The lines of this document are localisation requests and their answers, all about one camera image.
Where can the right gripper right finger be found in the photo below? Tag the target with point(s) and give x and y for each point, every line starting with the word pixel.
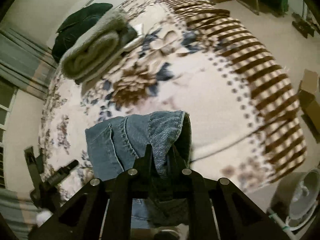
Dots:
pixel 217 209

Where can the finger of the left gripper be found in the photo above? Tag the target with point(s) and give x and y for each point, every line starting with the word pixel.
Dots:
pixel 62 173
pixel 35 165

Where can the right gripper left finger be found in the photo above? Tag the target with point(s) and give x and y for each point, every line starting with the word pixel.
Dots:
pixel 101 209

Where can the blue denim jeans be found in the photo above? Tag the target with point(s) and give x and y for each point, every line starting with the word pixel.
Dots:
pixel 114 145

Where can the teal laundry rack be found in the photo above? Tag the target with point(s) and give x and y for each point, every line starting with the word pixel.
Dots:
pixel 289 225

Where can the silver lined waste bin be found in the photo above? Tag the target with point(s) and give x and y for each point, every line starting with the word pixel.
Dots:
pixel 296 193

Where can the floral bed blanket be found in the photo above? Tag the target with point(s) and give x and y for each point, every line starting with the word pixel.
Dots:
pixel 195 58

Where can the grey-green window curtain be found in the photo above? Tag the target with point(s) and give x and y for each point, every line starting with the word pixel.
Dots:
pixel 25 63

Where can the grey folded fleece blanket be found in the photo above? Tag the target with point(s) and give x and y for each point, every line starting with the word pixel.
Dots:
pixel 96 49

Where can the small open cardboard box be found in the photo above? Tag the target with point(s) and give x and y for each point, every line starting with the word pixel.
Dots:
pixel 308 94

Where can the white folded cloth under fleece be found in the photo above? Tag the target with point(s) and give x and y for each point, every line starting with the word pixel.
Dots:
pixel 132 42

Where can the dark green velvet comforter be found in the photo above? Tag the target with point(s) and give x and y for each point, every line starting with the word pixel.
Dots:
pixel 76 25

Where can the dark slippers on floor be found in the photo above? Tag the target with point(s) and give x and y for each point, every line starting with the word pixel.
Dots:
pixel 302 26

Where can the window with white frame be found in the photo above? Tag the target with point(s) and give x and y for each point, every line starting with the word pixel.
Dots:
pixel 8 95

